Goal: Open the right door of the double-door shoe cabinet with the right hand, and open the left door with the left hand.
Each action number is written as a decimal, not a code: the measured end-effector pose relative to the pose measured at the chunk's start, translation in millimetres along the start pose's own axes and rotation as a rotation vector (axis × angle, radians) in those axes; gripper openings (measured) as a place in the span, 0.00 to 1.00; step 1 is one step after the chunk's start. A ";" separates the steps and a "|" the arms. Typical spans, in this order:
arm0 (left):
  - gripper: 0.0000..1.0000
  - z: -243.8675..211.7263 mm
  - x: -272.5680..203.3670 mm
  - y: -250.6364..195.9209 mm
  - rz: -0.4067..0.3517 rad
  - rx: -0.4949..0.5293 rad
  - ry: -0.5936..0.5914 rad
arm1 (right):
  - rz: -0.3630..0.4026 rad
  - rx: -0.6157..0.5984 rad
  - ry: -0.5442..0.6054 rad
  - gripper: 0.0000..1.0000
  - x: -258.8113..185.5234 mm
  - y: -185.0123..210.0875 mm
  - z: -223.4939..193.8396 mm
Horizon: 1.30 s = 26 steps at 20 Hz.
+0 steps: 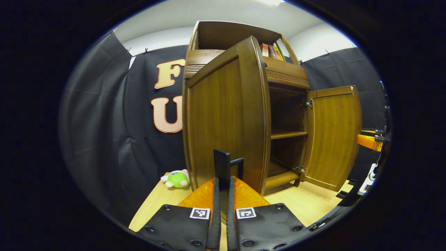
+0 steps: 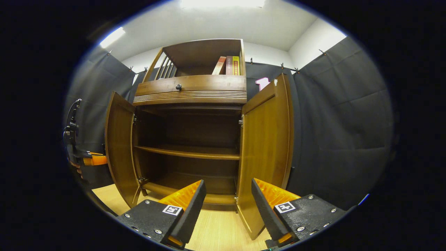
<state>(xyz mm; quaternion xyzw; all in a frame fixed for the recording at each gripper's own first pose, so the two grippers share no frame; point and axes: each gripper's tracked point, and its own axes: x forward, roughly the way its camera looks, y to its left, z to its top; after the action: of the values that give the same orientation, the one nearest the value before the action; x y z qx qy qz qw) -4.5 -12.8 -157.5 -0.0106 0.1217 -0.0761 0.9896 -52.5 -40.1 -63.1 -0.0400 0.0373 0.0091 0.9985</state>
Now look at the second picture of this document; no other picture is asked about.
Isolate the large ceiling light panel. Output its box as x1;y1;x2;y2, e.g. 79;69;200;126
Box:
179;0;266;9

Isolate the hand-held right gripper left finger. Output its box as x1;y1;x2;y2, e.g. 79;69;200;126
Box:
116;179;207;249

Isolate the brown wooden double-door shoe cabinet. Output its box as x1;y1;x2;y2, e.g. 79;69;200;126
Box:
132;38;248;212

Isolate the small ceiling light panel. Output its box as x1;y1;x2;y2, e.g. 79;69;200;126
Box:
100;26;126;49

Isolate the black backdrop cloth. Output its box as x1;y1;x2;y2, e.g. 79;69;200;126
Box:
64;36;395;210

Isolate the wooden inner cabinet shelf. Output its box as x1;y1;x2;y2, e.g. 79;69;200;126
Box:
134;145;241;161

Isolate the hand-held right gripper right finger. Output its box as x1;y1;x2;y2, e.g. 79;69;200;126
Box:
251;178;358;248

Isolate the wooden cabinet drawer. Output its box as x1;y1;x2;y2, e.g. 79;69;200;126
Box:
133;74;247;106

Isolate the wooden cabinet door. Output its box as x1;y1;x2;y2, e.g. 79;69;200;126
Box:
236;73;295;241
105;91;149;209

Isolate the tan book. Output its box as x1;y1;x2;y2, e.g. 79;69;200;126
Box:
212;56;227;76

